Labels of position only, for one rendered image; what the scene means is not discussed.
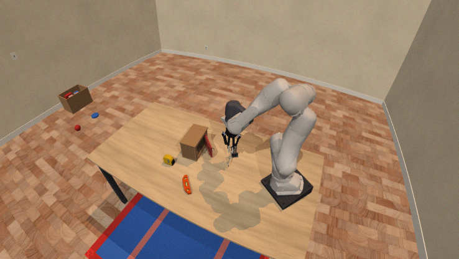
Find yellow tape measure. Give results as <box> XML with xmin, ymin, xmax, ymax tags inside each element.
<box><xmin>163</xmin><ymin>154</ymin><xmax>175</xmax><ymax>166</ymax></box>

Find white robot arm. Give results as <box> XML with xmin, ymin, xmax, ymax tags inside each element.
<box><xmin>221</xmin><ymin>78</ymin><xmax>317</xmax><ymax>195</ymax></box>

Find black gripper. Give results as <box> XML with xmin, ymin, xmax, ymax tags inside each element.
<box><xmin>221</xmin><ymin>128</ymin><xmax>241</xmax><ymax>153</ymax></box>

